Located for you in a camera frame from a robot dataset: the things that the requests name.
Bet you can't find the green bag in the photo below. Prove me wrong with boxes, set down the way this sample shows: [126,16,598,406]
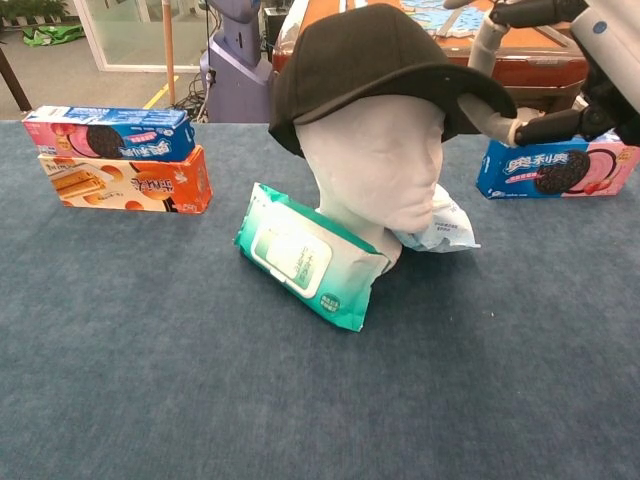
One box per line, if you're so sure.
[22,23,86,49]

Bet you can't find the black computer tower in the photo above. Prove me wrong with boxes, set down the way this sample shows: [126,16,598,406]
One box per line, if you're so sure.
[263,7,291,61]

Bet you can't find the floor cables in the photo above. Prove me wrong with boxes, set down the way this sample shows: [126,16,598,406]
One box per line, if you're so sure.
[174,74,209,124]

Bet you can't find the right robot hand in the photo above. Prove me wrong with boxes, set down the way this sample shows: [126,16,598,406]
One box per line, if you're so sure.
[442,0,640,149]

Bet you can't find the blue pink Oreo box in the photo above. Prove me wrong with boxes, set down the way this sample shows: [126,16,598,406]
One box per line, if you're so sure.
[475,130,640,201]
[22,104,196,164]

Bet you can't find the white foam mannequin head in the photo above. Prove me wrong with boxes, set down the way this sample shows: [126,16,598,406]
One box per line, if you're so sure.
[293,94,446,275]

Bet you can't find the white glass door frame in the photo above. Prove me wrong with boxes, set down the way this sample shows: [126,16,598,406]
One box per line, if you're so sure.
[74,0,211,73]

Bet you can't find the dark table leg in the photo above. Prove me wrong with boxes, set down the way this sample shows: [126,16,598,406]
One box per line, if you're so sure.
[0,47,32,112]

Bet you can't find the green wet wipes pack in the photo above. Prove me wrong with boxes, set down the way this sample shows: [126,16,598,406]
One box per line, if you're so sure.
[233,182,394,334]

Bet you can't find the black baseball cap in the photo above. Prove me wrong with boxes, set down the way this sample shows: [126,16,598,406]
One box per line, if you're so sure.
[268,3,519,159]

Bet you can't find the orange biscuit box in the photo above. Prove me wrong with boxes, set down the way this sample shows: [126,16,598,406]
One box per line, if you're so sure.
[38,145,215,215]

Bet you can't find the grey tile ruler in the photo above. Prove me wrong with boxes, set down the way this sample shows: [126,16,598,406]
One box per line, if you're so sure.
[434,8,460,39]

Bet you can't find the purple robot base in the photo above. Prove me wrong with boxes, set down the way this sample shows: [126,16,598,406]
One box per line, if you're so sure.
[199,0,275,124]

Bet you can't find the green potted plants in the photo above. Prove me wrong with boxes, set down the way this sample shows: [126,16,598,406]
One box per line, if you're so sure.
[0,0,71,26]

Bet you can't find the blue mahjong tiles pile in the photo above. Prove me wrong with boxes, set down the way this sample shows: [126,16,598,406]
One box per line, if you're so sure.
[399,0,487,39]

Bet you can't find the light blue tissue pack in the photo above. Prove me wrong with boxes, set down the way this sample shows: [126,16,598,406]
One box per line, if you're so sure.
[399,183,482,254]

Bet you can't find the brown mahjong table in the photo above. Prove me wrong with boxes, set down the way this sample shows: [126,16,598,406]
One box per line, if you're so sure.
[272,0,589,124]

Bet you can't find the wooden pole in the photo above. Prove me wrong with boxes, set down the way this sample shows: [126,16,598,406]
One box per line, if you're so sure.
[162,0,177,107]

